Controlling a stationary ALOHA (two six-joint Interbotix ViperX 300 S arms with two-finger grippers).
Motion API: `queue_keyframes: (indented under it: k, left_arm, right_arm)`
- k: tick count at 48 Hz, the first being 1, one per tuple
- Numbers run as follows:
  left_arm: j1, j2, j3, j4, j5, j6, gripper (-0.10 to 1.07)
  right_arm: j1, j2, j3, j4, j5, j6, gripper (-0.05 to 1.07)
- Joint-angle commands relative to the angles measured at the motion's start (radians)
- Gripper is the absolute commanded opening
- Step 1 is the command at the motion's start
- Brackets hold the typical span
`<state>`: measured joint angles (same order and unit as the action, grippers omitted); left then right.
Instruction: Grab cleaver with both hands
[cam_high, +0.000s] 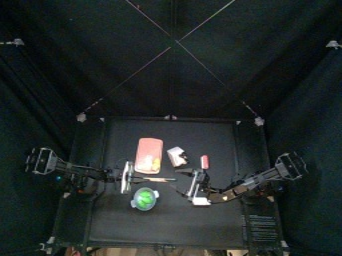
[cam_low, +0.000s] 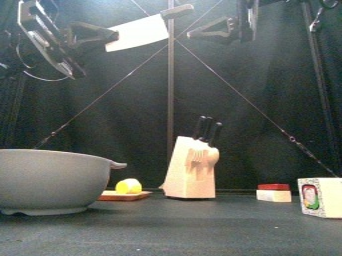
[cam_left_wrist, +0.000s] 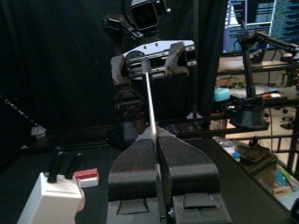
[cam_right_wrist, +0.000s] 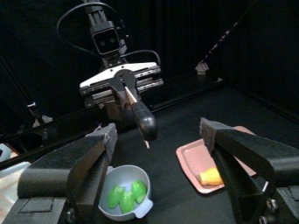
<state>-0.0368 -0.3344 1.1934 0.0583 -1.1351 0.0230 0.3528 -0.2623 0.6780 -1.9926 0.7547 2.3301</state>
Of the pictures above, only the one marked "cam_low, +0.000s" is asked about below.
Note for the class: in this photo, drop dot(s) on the large gray bowl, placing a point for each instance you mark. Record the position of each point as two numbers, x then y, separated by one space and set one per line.
49 181

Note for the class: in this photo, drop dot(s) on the wooden toy knife block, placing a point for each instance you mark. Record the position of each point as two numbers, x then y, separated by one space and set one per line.
189 176

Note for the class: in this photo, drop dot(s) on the white printed toy box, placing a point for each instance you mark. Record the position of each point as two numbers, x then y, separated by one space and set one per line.
328 198

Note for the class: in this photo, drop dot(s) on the vertical metal frame pole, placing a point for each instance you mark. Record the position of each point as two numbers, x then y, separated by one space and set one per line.
170 100

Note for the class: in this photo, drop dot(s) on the slanted metal frame strut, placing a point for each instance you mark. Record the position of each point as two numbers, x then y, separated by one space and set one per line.
321 93

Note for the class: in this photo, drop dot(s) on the small wooden cutting board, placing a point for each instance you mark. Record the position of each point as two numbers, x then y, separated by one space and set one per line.
128 196

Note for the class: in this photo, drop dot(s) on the yellow toy food piece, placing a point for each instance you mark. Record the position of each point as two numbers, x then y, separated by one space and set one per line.
129 186

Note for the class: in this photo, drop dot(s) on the black hanging hook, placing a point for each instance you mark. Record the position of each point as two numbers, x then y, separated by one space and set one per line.
321 13

